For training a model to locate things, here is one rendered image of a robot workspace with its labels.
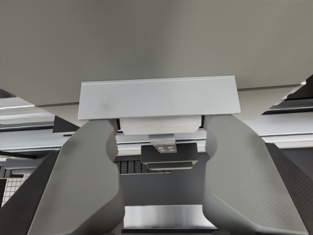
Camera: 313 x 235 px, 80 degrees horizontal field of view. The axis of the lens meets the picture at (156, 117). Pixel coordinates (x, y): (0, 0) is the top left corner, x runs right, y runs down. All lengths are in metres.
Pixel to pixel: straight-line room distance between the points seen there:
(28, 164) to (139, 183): 0.37
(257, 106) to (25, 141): 0.56
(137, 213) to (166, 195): 0.50
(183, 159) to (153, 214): 0.20
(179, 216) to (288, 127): 0.37
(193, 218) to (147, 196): 0.52
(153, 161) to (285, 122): 0.31
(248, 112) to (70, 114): 0.15
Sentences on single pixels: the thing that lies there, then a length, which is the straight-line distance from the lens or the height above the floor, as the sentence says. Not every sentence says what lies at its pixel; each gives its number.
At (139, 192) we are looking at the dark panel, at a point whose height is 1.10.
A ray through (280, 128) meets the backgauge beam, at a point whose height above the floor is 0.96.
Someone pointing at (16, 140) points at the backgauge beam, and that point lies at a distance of 0.63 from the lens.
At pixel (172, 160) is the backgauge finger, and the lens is 0.40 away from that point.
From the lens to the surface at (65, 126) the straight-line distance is 0.24.
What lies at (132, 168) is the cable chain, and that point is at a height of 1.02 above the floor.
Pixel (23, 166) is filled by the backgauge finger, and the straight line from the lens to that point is 0.53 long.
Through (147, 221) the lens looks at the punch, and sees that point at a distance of 0.22.
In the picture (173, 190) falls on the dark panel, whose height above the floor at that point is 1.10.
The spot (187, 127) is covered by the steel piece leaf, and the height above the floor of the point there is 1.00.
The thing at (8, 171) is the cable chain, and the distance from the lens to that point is 0.82.
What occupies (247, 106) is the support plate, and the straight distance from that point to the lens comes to 0.17.
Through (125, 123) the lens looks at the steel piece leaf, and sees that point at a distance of 0.18.
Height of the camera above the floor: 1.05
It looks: 18 degrees down
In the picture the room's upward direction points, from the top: 178 degrees clockwise
